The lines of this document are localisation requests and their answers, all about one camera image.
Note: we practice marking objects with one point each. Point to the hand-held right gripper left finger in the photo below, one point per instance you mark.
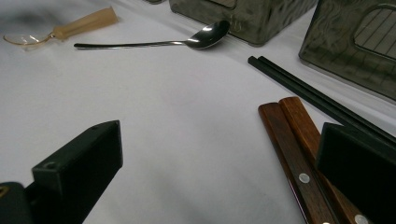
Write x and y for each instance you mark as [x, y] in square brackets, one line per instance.
[77, 174]

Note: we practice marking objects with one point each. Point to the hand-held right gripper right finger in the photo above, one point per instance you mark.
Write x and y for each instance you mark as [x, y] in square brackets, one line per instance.
[358, 174]

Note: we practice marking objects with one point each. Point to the black chopstick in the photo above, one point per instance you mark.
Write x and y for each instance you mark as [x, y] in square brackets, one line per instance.
[295, 90]
[311, 90]

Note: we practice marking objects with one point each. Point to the smoky transparent plastic bin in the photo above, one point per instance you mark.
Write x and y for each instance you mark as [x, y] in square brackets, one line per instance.
[336, 46]
[154, 1]
[249, 21]

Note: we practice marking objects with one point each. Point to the amber translucent plastic spoon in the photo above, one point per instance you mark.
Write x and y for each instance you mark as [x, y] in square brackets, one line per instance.
[84, 23]

